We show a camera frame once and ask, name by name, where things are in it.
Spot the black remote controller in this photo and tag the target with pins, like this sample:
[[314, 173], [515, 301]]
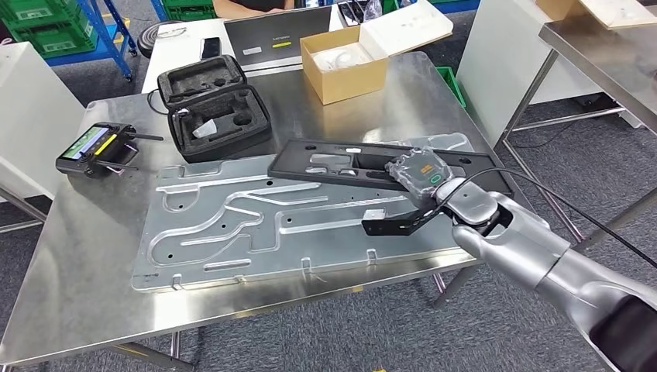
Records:
[[87, 154]]

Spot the black device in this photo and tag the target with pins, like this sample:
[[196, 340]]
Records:
[[351, 13]]

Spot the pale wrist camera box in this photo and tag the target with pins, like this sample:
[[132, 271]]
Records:
[[374, 214]]

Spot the white cabinet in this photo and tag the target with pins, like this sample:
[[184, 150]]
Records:
[[36, 102]]

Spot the black round coil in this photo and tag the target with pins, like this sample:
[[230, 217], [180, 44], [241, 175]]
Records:
[[146, 43]]

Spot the white slip in case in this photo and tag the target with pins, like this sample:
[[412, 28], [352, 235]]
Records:
[[205, 129]]

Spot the white partition panel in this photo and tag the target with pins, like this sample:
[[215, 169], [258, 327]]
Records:
[[503, 61]]

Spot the stainless steel workbench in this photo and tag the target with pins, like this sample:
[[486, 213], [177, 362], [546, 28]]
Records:
[[77, 256]]

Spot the green plastic crate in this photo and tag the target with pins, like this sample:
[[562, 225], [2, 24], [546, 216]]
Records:
[[36, 10], [190, 9], [451, 87], [51, 41]]

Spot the flat cardboard sheet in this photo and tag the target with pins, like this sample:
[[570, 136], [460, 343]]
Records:
[[616, 13]]

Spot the blue metal shelf rack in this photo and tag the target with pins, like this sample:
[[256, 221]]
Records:
[[102, 49]]

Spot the stainless steel table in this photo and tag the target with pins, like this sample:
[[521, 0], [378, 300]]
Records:
[[605, 56], [20, 204]]

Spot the black phone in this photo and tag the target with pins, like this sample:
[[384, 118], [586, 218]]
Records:
[[210, 47]]

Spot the white bag in box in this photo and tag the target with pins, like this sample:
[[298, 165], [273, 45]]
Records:
[[339, 56]]

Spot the black foam carry case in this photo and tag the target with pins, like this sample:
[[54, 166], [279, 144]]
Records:
[[256, 128]]

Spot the white table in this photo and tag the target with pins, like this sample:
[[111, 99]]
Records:
[[179, 56]]

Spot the stamped aluminium plate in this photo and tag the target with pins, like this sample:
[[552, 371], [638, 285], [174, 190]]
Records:
[[231, 246]]

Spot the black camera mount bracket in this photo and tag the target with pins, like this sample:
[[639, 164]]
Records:
[[390, 228]]

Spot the dark grey laptop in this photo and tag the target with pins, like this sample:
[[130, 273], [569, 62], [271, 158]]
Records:
[[277, 31]]

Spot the black plastic frame part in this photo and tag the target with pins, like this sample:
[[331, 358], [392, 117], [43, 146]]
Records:
[[297, 164]]

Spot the person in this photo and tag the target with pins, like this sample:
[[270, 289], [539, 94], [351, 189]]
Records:
[[231, 9]]

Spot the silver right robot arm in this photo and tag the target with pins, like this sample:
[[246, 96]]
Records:
[[523, 241]]

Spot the open cardboard box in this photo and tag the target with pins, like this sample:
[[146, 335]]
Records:
[[349, 84]]

